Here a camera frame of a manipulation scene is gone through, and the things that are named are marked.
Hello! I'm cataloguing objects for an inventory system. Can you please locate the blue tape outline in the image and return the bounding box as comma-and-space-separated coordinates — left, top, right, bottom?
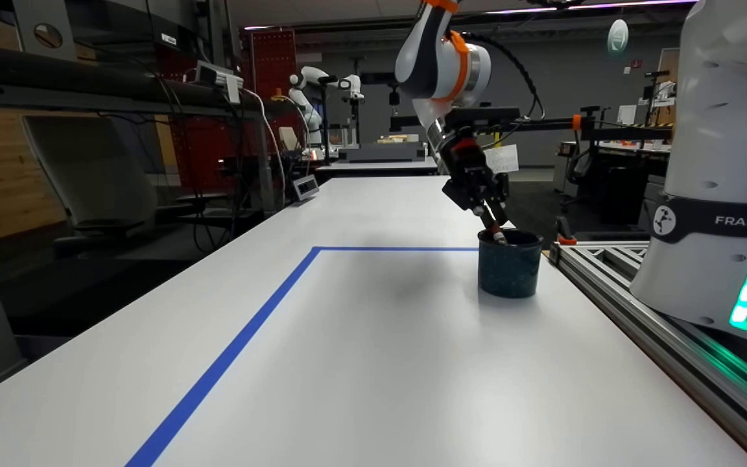
125, 244, 485, 467

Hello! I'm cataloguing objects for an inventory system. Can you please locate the white oval ceiling lamp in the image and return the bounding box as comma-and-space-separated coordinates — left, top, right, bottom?
604, 19, 634, 54

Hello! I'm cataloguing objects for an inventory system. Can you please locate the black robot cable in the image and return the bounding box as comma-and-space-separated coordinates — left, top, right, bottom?
474, 35, 547, 123

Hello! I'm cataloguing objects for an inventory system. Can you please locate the black background workbench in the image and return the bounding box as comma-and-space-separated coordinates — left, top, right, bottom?
552, 111, 681, 236

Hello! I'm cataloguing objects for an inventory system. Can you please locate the black shelf beam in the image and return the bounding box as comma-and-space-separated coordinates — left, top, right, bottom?
0, 39, 246, 115

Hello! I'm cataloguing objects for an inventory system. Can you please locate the dark teal speckled mug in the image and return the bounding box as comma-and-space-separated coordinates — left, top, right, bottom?
474, 225, 546, 302

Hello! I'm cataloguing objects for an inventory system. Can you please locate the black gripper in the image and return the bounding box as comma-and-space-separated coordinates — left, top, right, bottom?
437, 128, 520, 240

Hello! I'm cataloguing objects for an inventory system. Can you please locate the small grey desk device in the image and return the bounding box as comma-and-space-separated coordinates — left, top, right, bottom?
291, 171, 323, 205

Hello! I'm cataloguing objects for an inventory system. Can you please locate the red cabinet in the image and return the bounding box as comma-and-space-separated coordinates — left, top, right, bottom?
171, 23, 302, 197

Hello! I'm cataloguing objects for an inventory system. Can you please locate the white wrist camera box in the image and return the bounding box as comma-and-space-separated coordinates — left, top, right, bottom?
485, 144, 521, 177

